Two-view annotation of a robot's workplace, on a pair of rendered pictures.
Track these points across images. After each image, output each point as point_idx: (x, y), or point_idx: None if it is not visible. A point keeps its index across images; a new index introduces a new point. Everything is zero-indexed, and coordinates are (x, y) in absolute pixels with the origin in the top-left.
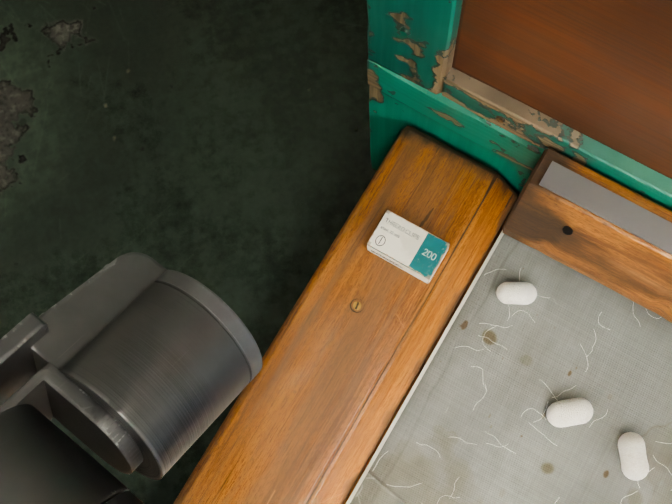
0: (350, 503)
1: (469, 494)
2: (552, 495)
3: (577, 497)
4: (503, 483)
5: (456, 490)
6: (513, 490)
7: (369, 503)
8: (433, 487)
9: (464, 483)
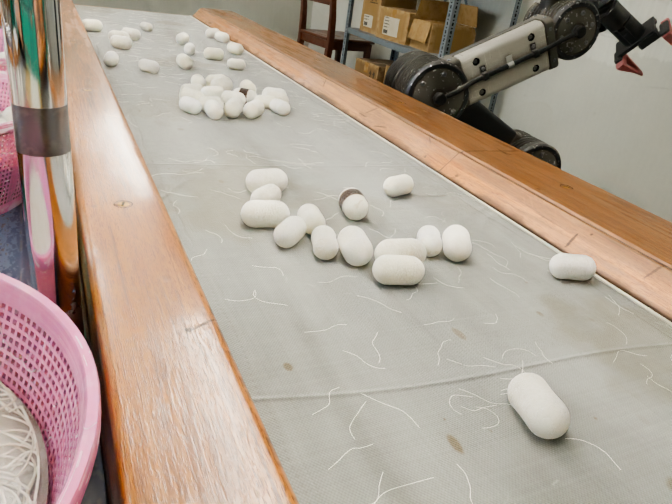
0: (658, 318)
1: (648, 393)
2: (625, 464)
3: (613, 489)
4: (659, 428)
5: (657, 386)
6: (645, 431)
7: (654, 327)
8: (666, 373)
9: (666, 397)
